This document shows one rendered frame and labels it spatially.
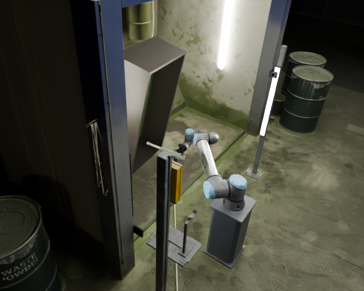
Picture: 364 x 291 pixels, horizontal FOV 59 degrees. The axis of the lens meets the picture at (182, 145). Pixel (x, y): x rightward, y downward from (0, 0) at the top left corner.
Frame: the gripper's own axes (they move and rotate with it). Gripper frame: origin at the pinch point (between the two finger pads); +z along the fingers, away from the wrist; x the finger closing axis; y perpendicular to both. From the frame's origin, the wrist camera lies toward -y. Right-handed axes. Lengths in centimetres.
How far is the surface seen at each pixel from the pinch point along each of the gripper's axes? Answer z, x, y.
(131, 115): 42, 24, -71
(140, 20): -111, 116, -89
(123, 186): 108, -14, -62
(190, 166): -44, -2, 50
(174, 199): 124, -63, -94
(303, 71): -240, -81, -22
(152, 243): 124, -48, -39
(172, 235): 112, -57, -40
